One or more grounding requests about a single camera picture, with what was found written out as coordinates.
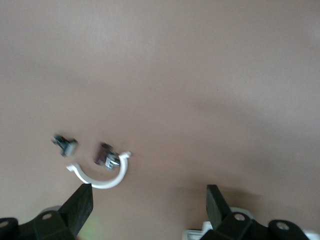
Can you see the white curved plastic clip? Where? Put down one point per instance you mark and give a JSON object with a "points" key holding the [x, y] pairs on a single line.
{"points": [[110, 184]]}

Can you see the small black switch part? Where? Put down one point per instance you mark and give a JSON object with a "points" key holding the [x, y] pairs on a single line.
{"points": [[70, 148]]}

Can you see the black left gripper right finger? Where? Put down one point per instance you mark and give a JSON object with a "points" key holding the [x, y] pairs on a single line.
{"points": [[217, 212]]}

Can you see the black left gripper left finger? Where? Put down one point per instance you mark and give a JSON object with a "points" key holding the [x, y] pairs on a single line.
{"points": [[77, 210]]}

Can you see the brown switch block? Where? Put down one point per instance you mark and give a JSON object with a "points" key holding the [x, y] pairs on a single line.
{"points": [[100, 153]]}

